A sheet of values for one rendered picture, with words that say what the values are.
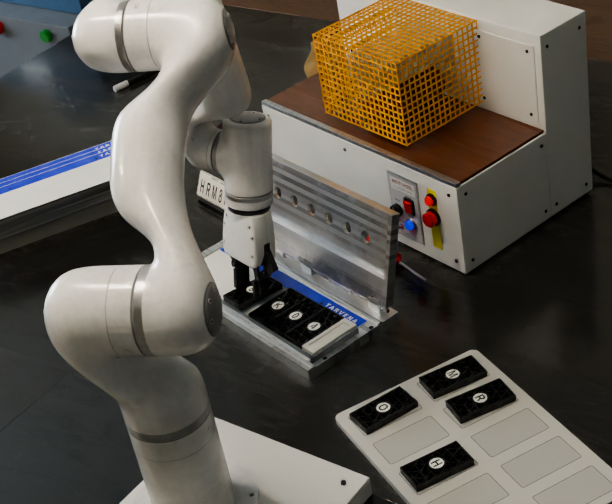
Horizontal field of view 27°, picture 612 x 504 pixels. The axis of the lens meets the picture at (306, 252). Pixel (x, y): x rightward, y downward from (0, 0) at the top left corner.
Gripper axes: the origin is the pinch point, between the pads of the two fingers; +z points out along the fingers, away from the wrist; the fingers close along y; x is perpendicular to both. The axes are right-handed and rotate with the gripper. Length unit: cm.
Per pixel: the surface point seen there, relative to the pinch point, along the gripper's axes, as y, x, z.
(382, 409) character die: 40.8, -5.1, 4.2
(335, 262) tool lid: 10.7, 10.8, -4.8
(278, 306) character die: 7.5, 0.4, 1.8
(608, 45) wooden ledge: -13, 114, -19
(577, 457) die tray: 70, 7, 3
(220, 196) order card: -31.8, 16.2, -1.5
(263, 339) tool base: 11.6, -6.2, 4.3
